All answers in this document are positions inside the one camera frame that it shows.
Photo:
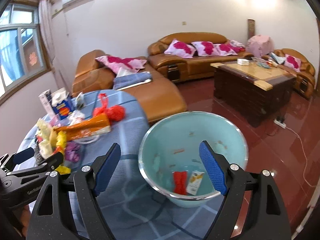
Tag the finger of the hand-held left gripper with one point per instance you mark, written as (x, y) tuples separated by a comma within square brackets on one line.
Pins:
[(45, 163), (23, 155)]

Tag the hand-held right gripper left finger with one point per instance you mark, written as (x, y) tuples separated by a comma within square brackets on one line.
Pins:
[(107, 170)]

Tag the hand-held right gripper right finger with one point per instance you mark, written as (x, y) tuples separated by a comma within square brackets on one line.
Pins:
[(212, 170)]

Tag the yellow sponge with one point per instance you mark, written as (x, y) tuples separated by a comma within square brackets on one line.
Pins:
[(63, 170)]

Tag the light blue plastic bin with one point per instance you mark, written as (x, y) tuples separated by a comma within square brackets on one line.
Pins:
[(175, 140)]

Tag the clear plastic bag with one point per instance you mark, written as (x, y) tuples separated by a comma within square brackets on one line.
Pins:
[(76, 117)]

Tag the grey scouring pad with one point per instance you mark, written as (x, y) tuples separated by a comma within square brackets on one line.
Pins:
[(41, 156)]

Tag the pale yellow foam piece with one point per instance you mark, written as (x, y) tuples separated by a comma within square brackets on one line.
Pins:
[(45, 130), (48, 148)]

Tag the white and yellow packet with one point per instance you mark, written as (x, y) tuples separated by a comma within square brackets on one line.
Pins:
[(195, 182)]

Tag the bright yellow wrapper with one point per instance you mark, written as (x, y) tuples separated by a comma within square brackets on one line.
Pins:
[(61, 141)]

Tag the purple wrapper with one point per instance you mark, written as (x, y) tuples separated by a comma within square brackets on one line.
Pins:
[(73, 152)]

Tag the red wrapper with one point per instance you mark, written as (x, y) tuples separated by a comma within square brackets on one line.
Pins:
[(180, 183)]

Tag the pink plastic wrapper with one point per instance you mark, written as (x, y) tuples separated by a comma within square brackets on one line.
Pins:
[(54, 122)]

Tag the orange plastic wrapper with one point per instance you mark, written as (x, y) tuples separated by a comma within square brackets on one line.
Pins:
[(87, 127)]

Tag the white milk carton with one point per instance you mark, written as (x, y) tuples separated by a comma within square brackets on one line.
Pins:
[(46, 102)]

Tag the red mesh bag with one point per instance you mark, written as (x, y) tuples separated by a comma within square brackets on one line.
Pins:
[(116, 112)]

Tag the blue and white carton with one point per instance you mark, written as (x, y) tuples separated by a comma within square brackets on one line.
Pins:
[(63, 107)]

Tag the blue checked tablecloth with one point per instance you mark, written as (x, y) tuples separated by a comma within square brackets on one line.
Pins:
[(132, 110)]

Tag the small clear packet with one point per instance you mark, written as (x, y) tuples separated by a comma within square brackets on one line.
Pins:
[(80, 101)]

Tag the white power strip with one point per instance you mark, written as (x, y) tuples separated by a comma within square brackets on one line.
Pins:
[(280, 122)]

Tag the dark wooden coffee table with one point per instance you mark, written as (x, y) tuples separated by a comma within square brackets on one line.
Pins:
[(250, 92)]

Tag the tan leather chaise sofa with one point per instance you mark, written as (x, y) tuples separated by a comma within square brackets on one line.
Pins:
[(160, 95)]

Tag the folded blue towel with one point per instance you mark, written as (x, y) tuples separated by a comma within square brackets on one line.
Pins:
[(132, 81)]

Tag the red paper window decoration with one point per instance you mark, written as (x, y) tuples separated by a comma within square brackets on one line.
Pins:
[(32, 58)]

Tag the white cloth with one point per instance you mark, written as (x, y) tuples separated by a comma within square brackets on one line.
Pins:
[(125, 72)]

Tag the window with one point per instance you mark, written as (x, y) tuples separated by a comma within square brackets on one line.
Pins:
[(15, 55)]

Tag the pink floral pillow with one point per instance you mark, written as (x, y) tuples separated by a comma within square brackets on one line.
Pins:
[(206, 48), (292, 62), (180, 48), (122, 63), (225, 49), (237, 45)]

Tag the white tissue box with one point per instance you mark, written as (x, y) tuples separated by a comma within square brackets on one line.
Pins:
[(243, 62)]

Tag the pink curtain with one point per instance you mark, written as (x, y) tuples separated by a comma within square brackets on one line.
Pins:
[(47, 30)]

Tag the light blue bag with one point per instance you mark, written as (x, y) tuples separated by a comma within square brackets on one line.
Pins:
[(277, 58)]

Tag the tan leather armchair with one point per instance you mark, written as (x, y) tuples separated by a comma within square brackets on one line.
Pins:
[(306, 77)]

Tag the pink covered object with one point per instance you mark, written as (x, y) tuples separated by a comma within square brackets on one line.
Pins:
[(260, 46)]

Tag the brown wooden board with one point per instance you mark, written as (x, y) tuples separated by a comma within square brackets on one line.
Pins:
[(250, 28)]

